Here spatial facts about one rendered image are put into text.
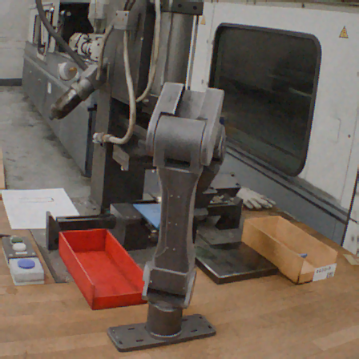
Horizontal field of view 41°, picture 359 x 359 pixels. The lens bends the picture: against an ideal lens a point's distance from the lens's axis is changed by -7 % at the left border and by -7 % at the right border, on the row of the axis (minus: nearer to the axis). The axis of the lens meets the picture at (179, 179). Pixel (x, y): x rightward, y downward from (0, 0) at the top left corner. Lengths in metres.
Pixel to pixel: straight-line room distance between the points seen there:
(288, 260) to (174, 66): 0.52
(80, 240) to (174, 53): 0.48
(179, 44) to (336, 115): 0.66
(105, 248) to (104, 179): 0.29
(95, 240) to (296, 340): 0.53
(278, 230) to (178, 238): 0.64
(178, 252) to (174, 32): 0.54
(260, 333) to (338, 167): 0.77
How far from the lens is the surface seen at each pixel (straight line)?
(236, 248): 1.29
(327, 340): 1.02
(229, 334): 0.97
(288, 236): 1.39
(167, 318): 0.89
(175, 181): 0.75
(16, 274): 1.05
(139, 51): 1.22
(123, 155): 1.18
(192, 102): 0.80
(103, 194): 1.46
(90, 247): 1.21
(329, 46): 1.68
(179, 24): 1.16
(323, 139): 1.68
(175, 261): 0.84
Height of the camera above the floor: 1.44
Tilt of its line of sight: 17 degrees down
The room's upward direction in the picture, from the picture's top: 7 degrees clockwise
